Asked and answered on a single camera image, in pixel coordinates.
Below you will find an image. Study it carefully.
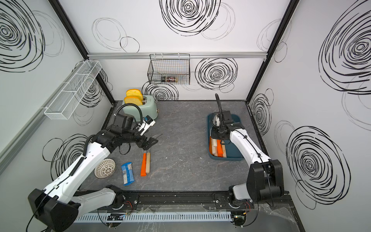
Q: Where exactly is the wooden handle sickle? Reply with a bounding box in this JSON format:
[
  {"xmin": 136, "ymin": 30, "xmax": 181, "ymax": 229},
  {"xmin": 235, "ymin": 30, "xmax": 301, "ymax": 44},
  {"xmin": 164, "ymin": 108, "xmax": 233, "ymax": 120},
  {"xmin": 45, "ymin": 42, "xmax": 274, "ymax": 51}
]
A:
[
  {"xmin": 221, "ymin": 144, "xmax": 227, "ymax": 158},
  {"xmin": 211, "ymin": 138, "xmax": 218, "ymax": 156},
  {"xmin": 146, "ymin": 149, "xmax": 151, "ymax": 174}
]

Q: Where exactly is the orange handle sickle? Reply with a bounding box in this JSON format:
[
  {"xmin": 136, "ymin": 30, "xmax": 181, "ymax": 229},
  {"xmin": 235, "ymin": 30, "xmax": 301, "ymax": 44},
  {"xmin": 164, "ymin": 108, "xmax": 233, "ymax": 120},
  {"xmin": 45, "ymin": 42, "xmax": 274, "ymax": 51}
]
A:
[
  {"xmin": 209, "ymin": 136, "xmax": 214, "ymax": 156},
  {"xmin": 217, "ymin": 140, "xmax": 224, "ymax": 157},
  {"xmin": 141, "ymin": 152, "xmax": 147, "ymax": 177}
]

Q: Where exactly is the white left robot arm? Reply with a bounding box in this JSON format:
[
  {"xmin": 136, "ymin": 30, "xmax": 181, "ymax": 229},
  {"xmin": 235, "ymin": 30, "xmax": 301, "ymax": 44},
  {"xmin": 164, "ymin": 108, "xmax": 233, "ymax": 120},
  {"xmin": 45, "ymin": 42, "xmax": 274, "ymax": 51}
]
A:
[{"xmin": 28, "ymin": 113, "xmax": 158, "ymax": 232}]

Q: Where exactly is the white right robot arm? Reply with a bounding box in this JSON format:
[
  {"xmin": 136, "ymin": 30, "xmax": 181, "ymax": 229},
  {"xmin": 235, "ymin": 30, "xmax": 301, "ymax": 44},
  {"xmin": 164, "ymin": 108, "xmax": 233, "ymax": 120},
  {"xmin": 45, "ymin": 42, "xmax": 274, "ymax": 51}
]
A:
[{"xmin": 210, "ymin": 111, "xmax": 285, "ymax": 202}]

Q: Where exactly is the teal plastic storage box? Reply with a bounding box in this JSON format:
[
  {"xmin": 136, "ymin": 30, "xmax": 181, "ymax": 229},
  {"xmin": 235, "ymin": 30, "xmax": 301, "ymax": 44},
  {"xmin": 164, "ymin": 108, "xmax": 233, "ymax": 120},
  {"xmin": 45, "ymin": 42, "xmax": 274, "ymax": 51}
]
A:
[{"xmin": 207, "ymin": 113, "xmax": 244, "ymax": 161}]

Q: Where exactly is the yellow toast slice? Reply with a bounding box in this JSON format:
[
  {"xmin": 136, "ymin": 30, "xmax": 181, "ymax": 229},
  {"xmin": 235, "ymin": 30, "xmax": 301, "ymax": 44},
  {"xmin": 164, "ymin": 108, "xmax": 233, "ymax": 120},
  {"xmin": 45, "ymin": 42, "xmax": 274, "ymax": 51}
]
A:
[
  {"xmin": 126, "ymin": 89, "xmax": 143, "ymax": 98},
  {"xmin": 124, "ymin": 96, "xmax": 143, "ymax": 106}
]

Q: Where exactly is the mint green toaster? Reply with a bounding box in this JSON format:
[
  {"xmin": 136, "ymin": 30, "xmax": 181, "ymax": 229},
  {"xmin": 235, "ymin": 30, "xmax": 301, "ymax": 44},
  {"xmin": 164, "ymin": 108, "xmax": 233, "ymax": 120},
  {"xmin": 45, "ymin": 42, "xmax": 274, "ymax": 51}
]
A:
[{"xmin": 122, "ymin": 95, "xmax": 158, "ymax": 122}]

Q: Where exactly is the white plastic strainer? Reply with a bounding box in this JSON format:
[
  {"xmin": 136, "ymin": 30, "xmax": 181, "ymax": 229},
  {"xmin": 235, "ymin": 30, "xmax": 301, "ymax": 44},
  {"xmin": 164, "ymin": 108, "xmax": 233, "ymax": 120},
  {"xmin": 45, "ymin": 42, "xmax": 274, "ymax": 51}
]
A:
[{"xmin": 94, "ymin": 159, "xmax": 116, "ymax": 179}]

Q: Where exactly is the blue snack packet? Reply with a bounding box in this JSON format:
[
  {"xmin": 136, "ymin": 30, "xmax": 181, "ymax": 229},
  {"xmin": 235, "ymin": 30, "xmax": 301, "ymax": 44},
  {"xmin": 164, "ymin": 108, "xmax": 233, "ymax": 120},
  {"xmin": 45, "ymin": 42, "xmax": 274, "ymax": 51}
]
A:
[{"xmin": 121, "ymin": 162, "xmax": 135, "ymax": 186}]

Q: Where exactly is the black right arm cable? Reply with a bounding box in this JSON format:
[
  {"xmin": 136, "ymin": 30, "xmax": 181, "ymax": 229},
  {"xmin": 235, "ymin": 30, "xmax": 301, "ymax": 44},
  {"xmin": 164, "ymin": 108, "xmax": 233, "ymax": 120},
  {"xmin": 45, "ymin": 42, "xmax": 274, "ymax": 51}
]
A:
[{"xmin": 214, "ymin": 93, "xmax": 225, "ymax": 131}]

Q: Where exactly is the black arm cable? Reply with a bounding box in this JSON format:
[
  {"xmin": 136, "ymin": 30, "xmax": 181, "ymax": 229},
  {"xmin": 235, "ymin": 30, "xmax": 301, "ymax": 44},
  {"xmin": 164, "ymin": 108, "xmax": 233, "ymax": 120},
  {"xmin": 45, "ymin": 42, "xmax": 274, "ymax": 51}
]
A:
[
  {"xmin": 115, "ymin": 103, "xmax": 144, "ymax": 125},
  {"xmin": 214, "ymin": 93, "xmax": 225, "ymax": 131}
]

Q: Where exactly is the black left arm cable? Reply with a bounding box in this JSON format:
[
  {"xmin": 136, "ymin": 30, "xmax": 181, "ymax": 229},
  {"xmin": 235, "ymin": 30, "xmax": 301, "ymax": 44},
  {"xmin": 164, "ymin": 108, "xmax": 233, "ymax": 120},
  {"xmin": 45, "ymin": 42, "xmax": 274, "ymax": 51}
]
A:
[{"xmin": 115, "ymin": 103, "xmax": 144, "ymax": 125}]

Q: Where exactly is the white wire wall shelf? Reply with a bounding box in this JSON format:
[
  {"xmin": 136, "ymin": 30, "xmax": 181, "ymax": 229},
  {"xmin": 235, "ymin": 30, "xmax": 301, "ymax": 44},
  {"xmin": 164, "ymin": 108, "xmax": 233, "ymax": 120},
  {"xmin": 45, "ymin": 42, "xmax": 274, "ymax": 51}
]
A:
[{"xmin": 44, "ymin": 61, "xmax": 102, "ymax": 120}]

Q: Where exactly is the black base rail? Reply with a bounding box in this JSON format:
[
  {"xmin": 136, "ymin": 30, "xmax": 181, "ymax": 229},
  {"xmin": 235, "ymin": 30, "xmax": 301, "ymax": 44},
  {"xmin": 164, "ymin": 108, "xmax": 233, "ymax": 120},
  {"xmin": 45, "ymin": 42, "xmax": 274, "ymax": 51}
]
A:
[{"xmin": 98, "ymin": 190, "xmax": 293, "ymax": 209}]

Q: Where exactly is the black wire wall basket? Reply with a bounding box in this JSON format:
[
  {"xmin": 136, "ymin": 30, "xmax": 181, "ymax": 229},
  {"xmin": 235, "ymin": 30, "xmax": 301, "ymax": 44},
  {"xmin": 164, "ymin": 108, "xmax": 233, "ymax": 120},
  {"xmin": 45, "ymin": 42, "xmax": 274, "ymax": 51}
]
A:
[{"xmin": 147, "ymin": 53, "xmax": 190, "ymax": 85}]

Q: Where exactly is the white slotted cable duct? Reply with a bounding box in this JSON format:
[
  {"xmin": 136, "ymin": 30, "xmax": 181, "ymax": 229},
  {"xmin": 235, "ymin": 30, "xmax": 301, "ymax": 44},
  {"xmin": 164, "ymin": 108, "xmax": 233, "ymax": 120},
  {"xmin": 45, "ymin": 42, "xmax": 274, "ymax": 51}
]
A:
[{"xmin": 74, "ymin": 211, "xmax": 232, "ymax": 224}]

